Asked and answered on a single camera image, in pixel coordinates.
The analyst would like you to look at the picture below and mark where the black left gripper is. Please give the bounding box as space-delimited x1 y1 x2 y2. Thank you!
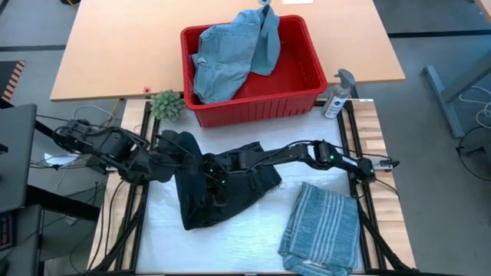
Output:
151 130 193 183

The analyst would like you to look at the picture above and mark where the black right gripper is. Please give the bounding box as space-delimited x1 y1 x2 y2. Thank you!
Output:
201 150 266 195

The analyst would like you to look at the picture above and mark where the dark navy garment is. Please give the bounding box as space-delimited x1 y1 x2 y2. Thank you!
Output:
168 130 283 232

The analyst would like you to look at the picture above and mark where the light blue denim garment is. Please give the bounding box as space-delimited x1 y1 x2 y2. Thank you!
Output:
190 4 282 104

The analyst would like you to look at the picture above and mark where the blue white striped shirt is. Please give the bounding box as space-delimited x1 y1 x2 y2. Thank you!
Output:
278 182 361 276

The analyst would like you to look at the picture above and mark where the red plastic laundry bin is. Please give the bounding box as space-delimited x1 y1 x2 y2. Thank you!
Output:
180 15 328 129

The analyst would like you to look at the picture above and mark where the small potted green plant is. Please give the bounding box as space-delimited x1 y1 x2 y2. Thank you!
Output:
149 89 183 123

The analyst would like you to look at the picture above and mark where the white padded table mat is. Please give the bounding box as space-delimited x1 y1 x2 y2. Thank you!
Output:
136 105 365 274

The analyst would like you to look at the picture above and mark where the white round base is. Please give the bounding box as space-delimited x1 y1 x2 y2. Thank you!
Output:
43 152 77 167

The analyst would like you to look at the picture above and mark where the clear spray bottle grey trigger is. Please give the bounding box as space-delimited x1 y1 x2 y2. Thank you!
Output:
321 68 357 120

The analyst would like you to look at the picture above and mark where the light wooden desk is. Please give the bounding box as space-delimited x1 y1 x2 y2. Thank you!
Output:
49 0 407 103

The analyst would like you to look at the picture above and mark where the black monitor pole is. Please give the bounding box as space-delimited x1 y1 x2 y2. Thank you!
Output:
32 119 57 140

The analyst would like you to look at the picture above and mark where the dark grey monitor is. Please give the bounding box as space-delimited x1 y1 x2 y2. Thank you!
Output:
0 103 38 214

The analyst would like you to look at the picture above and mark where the black keyboard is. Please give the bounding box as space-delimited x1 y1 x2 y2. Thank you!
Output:
0 213 17 252

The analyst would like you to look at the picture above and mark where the grey desk leg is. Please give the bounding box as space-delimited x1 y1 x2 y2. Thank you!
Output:
420 49 491 139

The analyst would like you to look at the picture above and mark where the black chair base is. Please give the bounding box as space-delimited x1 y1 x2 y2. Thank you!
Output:
455 125 491 181

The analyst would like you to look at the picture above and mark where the yellow cord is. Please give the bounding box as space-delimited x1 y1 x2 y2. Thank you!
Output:
102 98 123 127

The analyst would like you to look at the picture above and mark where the black aluminium table frame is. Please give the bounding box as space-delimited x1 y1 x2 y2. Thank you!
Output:
86 99 417 276

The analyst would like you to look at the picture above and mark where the white floor cable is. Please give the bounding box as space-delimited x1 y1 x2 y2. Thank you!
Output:
457 84 491 130

